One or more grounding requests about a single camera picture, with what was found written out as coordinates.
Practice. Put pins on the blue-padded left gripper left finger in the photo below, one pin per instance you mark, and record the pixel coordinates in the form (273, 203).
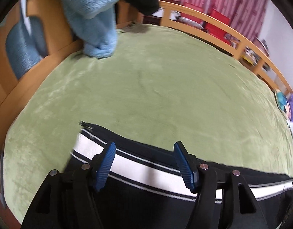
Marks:
(94, 174)

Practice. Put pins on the black pants with white stripe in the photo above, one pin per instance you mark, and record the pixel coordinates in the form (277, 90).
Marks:
(145, 189)

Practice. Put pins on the wooden bed frame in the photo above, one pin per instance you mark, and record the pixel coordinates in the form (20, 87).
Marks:
(16, 93)

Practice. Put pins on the light blue fleece blanket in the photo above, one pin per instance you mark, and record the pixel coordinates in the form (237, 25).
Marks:
(93, 21)

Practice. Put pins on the blue padded chair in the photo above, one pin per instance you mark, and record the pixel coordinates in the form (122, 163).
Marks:
(26, 48)

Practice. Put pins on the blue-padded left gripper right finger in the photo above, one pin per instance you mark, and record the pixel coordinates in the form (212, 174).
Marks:
(198, 177)

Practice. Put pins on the teal geometric cushion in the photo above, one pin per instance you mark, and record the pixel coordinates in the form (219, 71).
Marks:
(282, 103)

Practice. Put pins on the green fleece bed blanket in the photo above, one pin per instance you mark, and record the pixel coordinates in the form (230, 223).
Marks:
(160, 86)

